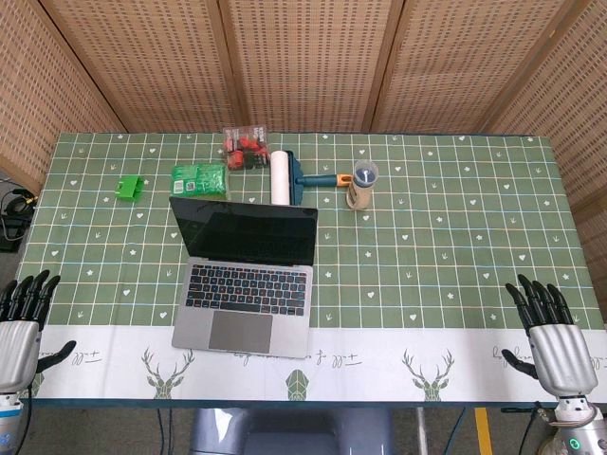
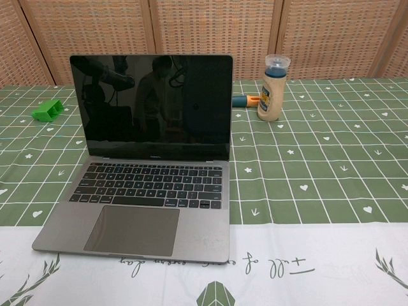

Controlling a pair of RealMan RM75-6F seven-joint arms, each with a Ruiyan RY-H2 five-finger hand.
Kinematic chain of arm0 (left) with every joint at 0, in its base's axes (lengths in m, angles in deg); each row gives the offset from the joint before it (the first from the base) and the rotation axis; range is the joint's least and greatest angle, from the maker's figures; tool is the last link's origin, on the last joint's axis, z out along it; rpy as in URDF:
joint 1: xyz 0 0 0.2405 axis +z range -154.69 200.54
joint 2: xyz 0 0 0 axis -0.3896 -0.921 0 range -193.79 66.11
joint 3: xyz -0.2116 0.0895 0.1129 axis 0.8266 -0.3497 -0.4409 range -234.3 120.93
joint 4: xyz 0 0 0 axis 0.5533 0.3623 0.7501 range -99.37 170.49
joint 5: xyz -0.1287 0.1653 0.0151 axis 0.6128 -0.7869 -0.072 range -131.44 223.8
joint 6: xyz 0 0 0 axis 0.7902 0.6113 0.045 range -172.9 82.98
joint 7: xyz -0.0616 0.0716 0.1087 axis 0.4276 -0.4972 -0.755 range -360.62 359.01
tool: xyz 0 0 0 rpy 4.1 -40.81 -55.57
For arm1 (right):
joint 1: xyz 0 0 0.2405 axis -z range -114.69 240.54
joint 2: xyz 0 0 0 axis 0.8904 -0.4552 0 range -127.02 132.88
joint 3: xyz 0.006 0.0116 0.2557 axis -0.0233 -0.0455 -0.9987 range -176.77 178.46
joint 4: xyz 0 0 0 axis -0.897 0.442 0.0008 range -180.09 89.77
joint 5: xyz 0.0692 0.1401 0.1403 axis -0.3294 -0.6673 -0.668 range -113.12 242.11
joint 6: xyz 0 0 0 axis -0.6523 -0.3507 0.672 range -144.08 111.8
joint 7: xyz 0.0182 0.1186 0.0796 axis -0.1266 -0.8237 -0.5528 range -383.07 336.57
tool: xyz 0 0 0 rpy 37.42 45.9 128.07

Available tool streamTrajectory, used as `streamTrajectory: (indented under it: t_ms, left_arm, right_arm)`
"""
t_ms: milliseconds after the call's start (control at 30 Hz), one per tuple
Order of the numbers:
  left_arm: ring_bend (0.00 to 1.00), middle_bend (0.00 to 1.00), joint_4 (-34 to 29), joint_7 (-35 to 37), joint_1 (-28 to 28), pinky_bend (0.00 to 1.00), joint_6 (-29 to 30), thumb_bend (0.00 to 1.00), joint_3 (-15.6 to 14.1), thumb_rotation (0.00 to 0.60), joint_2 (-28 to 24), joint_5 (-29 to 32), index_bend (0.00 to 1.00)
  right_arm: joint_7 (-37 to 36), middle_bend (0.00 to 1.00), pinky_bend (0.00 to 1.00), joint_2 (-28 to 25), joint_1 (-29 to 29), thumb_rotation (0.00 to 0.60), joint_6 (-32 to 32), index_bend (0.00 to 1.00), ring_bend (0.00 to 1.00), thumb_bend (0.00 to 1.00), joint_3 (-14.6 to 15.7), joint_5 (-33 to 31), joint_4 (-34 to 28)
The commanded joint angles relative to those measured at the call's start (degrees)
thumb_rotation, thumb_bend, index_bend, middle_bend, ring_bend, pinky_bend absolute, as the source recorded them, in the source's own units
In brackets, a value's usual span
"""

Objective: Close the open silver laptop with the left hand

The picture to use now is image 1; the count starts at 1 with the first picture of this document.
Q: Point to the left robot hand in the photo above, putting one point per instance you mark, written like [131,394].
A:
[19,351]

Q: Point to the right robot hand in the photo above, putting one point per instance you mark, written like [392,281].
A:
[559,353]

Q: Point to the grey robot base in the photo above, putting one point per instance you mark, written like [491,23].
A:
[289,431]

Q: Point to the green plaid tablecloth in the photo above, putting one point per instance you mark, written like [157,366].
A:
[294,265]

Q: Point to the small green plastic box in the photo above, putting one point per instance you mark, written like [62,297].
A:
[130,188]

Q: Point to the red and black clips pack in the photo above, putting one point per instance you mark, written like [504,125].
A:
[245,147]

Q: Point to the silver laptop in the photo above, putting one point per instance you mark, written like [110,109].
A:
[251,279]

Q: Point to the green packaged sponge pack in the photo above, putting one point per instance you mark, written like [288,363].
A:
[199,179]

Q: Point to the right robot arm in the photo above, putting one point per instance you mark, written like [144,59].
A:
[576,426]

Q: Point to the clear cylindrical tube container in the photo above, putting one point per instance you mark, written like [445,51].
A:
[361,186]

